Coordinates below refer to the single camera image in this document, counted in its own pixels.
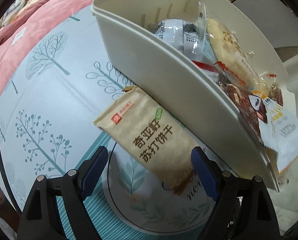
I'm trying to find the white yellow snack sachet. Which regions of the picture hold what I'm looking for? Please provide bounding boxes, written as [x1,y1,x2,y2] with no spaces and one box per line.
[255,96,298,174]

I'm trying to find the black cable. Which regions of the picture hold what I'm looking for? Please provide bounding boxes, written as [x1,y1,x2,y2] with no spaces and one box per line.
[0,113,23,215]

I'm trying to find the maroon coffee sachet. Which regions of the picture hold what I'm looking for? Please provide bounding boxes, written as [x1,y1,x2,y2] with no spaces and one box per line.
[224,83,268,143]

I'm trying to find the pink bed quilt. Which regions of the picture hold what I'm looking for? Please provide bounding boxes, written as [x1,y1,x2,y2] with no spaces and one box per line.
[0,0,92,96]

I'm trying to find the beige soda cracker packet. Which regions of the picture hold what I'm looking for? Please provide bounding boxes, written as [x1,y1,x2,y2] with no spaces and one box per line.
[94,86,198,195]

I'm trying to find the clear pack rice cracker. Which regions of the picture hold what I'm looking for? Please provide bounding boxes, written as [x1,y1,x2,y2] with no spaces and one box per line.
[206,18,269,96]

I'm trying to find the grey office chair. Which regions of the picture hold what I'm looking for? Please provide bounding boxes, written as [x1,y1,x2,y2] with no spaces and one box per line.
[233,0,298,62]

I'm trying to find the white plastic storage bin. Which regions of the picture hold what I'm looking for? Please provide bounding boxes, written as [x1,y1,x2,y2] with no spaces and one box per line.
[91,0,296,191]

